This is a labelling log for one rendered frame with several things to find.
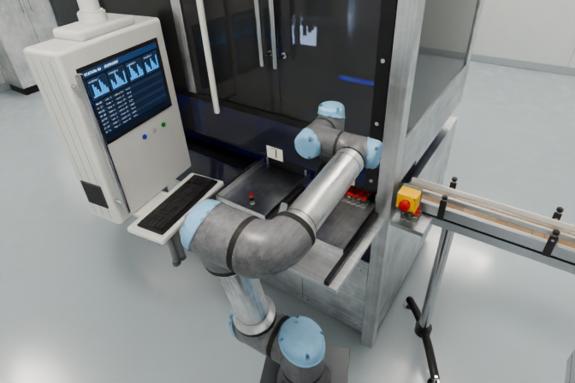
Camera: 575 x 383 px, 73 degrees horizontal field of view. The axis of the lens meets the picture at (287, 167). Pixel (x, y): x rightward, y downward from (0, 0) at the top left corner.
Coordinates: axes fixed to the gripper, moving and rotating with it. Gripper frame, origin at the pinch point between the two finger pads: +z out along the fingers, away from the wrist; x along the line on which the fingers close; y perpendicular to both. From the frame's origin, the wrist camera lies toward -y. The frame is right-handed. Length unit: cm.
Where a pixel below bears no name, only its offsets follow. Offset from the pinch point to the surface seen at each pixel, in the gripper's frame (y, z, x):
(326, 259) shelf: -2.5, 21.6, -1.7
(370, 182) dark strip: 27.6, 6.5, -3.4
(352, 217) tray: 21.8, 21.4, 0.0
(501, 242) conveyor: 38, 22, -51
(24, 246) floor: -32, 110, 222
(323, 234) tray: 7.6, 21.4, 5.0
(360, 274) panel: 28, 59, -3
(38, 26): 153, 34, 497
